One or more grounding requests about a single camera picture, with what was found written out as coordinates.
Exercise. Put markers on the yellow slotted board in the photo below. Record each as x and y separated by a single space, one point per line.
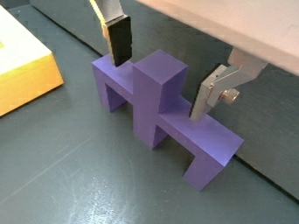
28 69

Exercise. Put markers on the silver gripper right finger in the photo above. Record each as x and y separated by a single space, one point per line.
217 87

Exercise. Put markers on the purple three-legged block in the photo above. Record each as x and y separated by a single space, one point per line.
150 85

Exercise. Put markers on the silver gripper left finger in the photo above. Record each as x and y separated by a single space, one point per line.
114 23

